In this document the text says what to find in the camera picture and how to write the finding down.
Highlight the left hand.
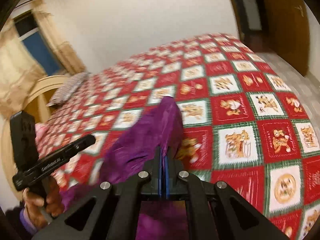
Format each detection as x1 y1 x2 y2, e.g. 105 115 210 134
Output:
23 177 65 229

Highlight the dark window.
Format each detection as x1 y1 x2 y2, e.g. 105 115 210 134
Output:
14 11 62 75

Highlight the cream wooden headboard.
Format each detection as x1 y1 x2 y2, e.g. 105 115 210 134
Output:
1 75 68 200

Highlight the beige patterned left curtain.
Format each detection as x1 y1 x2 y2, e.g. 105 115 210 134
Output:
0 19 47 119

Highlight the beige patterned right curtain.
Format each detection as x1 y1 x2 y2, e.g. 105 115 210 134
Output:
31 0 86 75

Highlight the beige patterned curtain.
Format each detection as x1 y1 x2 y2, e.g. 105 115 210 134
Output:
31 0 86 75
0 19 47 119

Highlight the red patchwork bear bedspread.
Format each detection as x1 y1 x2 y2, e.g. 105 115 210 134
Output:
37 33 319 239

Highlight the striped grey pillow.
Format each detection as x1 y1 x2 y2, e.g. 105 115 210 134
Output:
47 72 89 107

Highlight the pink pillow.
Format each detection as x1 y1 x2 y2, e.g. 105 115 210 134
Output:
35 122 50 145

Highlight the brown wooden door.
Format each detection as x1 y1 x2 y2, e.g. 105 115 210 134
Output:
264 0 310 76

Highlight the purple quilted down jacket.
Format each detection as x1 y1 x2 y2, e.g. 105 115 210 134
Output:
61 96 189 240

